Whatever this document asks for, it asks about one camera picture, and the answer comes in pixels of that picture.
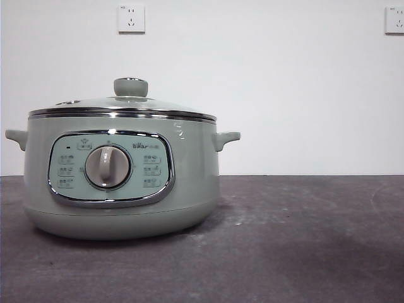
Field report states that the glass lid with green knob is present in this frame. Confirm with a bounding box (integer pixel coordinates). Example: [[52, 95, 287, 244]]
[[28, 77, 218, 123]]

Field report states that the pale green electric cooking pot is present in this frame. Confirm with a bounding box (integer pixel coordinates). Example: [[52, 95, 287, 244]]
[[4, 112, 242, 242]]

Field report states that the white wall socket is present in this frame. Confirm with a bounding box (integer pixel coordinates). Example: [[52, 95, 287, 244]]
[[384, 6, 404, 35], [118, 4, 146, 35]]

